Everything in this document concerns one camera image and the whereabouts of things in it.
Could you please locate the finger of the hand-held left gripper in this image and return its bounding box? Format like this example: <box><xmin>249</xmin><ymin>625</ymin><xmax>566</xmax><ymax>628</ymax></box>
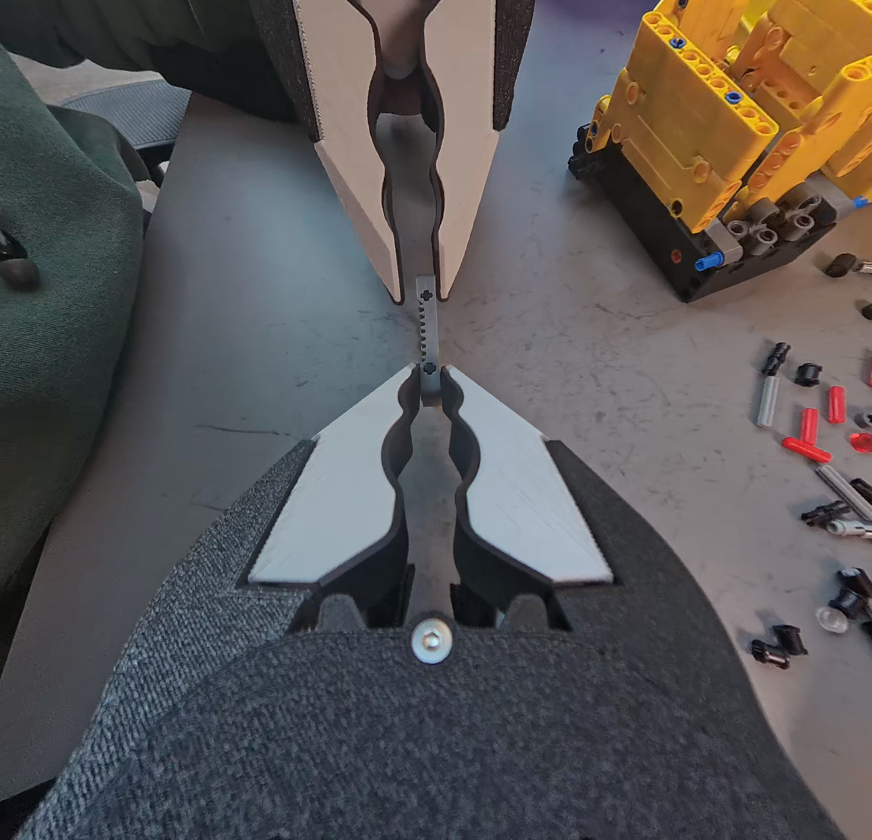
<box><xmin>422</xmin><ymin>0</ymin><xmax>498</xmax><ymax>304</ymax></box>
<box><xmin>292</xmin><ymin>0</ymin><xmax>406</xmax><ymax>305</ymax></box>

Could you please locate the pile of small lego pins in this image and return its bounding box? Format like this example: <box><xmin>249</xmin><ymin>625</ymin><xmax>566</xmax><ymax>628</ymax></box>
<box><xmin>749</xmin><ymin>254</ymin><xmax>872</xmax><ymax>671</ymax></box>

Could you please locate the grey lego gear rack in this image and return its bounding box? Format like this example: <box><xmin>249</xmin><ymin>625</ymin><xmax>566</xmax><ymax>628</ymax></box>
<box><xmin>414</xmin><ymin>274</ymin><xmax>445</xmax><ymax>408</ymax></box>

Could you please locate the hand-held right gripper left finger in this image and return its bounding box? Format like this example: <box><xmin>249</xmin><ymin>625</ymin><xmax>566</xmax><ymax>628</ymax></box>
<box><xmin>248</xmin><ymin>363</ymin><xmax>420</xmax><ymax>630</ymax></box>

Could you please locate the yellow black lego model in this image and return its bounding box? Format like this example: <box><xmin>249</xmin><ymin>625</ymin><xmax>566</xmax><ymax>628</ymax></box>
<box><xmin>569</xmin><ymin>0</ymin><xmax>872</xmax><ymax>304</ymax></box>

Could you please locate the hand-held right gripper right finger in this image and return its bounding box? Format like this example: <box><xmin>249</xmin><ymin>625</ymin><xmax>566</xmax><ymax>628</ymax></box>
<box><xmin>440</xmin><ymin>366</ymin><xmax>615</xmax><ymax>630</ymax></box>

